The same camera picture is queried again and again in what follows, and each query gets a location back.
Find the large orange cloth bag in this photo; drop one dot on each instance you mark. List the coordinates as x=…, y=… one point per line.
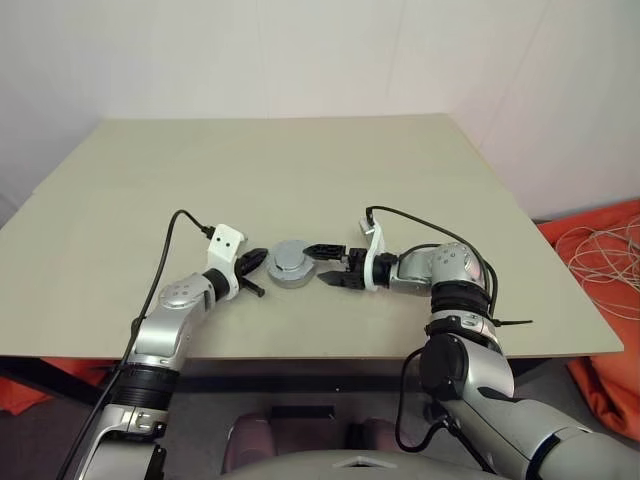
x=625, y=330

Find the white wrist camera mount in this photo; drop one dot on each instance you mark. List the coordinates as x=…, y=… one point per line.
x=372, y=265
x=223, y=245

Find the small orange cloth bag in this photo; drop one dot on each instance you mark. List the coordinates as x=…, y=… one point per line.
x=20, y=395

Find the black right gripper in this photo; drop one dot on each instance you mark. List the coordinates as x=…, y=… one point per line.
x=356, y=267

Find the dark maroon rounded shape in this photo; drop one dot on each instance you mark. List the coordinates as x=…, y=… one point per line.
x=375, y=435
x=250, y=440

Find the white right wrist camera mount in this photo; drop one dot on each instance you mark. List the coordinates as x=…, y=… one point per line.
x=372, y=265

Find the grey robot torso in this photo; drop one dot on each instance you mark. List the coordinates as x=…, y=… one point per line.
x=325, y=467

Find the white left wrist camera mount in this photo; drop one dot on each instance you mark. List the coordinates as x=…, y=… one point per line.
x=223, y=245

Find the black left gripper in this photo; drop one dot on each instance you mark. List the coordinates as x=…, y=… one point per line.
x=240, y=275

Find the black flat floor box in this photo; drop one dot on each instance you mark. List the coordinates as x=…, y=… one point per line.
x=302, y=411

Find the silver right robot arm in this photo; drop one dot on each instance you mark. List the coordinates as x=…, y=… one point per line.
x=425, y=265

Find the black metal table frame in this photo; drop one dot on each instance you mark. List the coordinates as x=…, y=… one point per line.
x=300, y=382

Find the dark round housing cover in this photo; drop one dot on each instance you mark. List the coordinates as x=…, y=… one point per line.
x=290, y=262

